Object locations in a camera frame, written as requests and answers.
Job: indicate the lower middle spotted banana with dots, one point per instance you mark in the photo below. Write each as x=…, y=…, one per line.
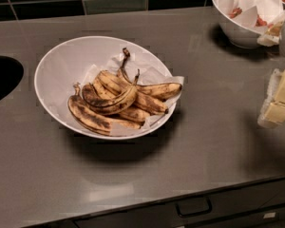
x=132, y=113

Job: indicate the white paper liner in bowl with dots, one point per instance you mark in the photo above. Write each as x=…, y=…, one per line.
x=152, y=72

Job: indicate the front spotted banana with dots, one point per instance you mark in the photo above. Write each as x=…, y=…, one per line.
x=93, y=121

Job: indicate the right long-stem banana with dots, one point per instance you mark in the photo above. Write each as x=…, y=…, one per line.
x=162, y=91

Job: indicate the dark drawer front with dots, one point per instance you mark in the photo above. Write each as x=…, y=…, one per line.
x=234, y=207

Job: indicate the curved top spotted banana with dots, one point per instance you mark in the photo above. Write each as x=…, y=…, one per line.
x=113, y=105

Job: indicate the black drawer handle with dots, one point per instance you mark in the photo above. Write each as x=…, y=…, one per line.
x=193, y=207

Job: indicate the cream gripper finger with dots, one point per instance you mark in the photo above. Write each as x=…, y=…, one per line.
x=271, y=36
x=272, y=113

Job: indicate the large white bowl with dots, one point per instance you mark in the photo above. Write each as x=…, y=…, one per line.
x=76, y=62

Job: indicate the red fruit pieces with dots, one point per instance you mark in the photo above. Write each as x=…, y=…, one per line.
x=248, y=18

